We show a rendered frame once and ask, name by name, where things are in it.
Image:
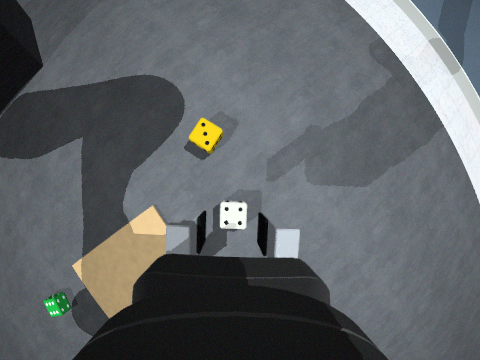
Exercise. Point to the green die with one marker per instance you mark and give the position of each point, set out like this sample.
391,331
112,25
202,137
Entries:
57,304

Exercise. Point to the yellow die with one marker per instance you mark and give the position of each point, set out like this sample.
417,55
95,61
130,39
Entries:
206,135

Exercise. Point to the white die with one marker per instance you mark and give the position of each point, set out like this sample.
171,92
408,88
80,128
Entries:
233,214

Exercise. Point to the tan flat mat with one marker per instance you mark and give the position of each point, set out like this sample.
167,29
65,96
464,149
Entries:
110,270

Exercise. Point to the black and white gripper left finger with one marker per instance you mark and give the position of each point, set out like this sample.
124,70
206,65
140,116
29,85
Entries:
188,236

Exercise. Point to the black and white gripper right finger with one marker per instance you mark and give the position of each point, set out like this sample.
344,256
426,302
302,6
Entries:
275,239

